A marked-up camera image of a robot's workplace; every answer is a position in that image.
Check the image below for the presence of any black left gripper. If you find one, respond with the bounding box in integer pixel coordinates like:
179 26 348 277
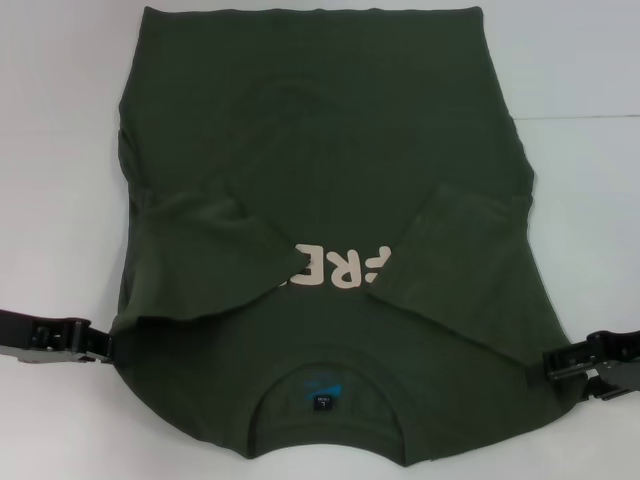
0 308 117 366

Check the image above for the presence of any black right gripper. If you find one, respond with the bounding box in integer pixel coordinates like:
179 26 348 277
543 329 640 402

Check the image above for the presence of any dark green FREE t-shirt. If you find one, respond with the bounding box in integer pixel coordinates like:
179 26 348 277
108 4 587 461

